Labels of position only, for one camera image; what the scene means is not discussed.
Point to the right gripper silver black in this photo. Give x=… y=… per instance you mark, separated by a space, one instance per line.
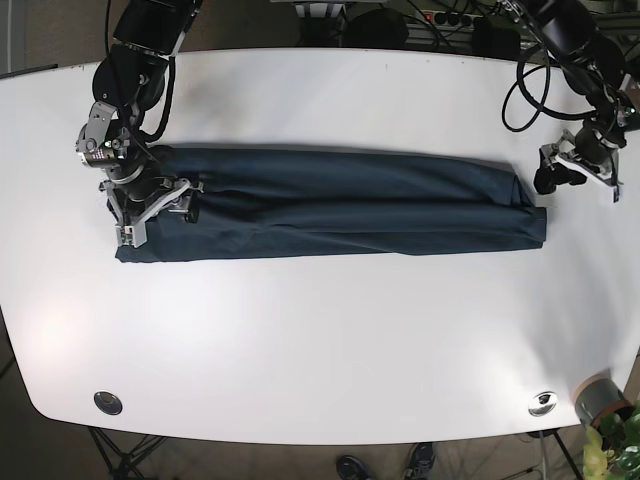
x=178 y=196

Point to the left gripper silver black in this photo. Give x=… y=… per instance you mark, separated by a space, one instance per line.
x=575 y=159

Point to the navy blue T-shirt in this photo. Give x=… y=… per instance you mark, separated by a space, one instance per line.
x=258 y=204

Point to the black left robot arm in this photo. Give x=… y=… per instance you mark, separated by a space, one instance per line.
x=594 y=67

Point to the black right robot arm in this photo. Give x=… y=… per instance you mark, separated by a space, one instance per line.
x=133 y=91

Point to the left silver table grommet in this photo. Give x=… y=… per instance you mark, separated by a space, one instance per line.
x=108 y=403

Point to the silver table grommet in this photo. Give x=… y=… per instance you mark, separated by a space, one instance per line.
x=542 y=403
x=108 y=403

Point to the grey plant pot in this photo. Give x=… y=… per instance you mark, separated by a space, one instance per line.
x=598 y=396

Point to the right silver table grommet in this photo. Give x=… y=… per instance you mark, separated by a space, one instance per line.
x=542 y=403

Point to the black folding table legs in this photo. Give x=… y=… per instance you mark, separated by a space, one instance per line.
x=125 y=464

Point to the green potted plant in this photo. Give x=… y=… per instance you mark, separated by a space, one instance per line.
x=611 y=451

